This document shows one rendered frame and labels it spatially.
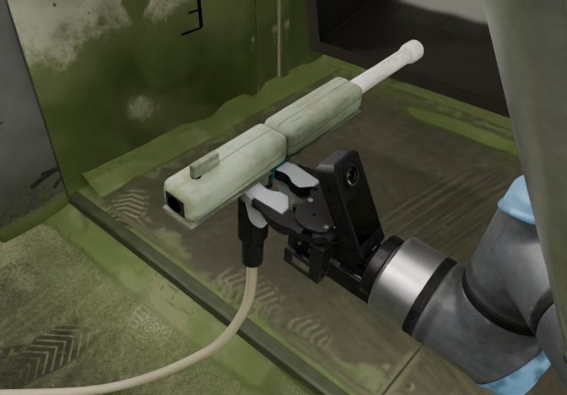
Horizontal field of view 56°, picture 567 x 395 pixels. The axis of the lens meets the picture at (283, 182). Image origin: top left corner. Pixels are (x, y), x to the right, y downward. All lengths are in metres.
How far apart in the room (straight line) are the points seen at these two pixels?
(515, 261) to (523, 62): 0.28
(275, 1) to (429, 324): 1.34
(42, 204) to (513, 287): 1.17
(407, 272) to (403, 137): 1.09
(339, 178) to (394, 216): 0.79
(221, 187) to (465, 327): 0.27
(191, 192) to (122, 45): 0.89
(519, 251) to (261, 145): 0.29
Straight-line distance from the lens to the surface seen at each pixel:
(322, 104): 0.67
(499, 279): 0.49
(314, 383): 0.99
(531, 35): 0.19
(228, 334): 0.89
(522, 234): 0.46
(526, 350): 0.53
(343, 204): 0.53
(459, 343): 0.54
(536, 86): 0.20
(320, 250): 0.58
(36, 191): 1.40
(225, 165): 0.57
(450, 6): 1.18
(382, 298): 0.55
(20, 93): 1.29
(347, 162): 0.53
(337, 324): 1.06
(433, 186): 1.42
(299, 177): 0.63
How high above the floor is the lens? 0.88
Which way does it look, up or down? 37 degrees down
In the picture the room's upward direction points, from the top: straight up
